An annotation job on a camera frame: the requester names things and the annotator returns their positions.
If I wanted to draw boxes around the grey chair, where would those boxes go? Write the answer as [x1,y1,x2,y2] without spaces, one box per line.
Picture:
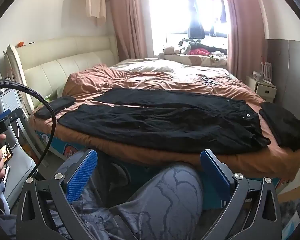
[0,50,38,210]

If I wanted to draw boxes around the brown blanket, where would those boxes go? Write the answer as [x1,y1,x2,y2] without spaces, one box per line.
[30,64,300,180]

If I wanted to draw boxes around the black braided cable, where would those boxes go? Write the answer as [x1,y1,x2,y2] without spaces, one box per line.
[0,79,57,173]

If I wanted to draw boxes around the folded black pants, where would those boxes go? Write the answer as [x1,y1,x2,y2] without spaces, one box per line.
[34,96,76,119]
[259,102,300,152]

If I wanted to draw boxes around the cream hanging garment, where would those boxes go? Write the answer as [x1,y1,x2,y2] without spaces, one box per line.
[86,0,107,27]

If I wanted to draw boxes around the beige quilt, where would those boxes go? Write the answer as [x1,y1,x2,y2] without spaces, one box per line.
[110,58,232,77]

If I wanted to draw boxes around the cream padded headboard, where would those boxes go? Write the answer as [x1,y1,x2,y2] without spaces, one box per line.
[15,35,119,100]

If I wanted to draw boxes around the white rack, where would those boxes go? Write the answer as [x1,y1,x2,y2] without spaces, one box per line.
[252,61,274,84]

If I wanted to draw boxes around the dark hanging clothing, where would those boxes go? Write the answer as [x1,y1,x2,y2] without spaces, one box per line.
[186,0,205,39]

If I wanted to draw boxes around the blue grey rug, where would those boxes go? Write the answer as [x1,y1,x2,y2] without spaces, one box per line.
[277,195,300,233]

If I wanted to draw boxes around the white nightstand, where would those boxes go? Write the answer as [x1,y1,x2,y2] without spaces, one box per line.
[245,76,277,103]

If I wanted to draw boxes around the person's leg in patterned trousers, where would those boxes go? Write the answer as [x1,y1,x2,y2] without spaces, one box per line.
[0,162,204,240]

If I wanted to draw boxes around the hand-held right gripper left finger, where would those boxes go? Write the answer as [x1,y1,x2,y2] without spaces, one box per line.
[16,149,98,240]

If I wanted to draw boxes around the pile of clothes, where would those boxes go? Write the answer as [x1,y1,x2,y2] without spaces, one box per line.
[159,38,228,58]

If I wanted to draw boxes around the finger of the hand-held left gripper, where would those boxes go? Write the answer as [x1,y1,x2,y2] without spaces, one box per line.
[0,107,24,123]

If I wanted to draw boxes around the pink curtain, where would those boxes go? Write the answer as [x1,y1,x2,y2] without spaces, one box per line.
[221,0,270,80]
[104,0,155,62]

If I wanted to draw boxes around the black pants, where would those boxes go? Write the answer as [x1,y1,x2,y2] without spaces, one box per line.
[259,102,300,152]
[57,88,271,154]
[34,96,76,119]

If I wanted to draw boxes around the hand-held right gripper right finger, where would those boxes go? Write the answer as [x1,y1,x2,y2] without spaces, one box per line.
[200,149,283,240]

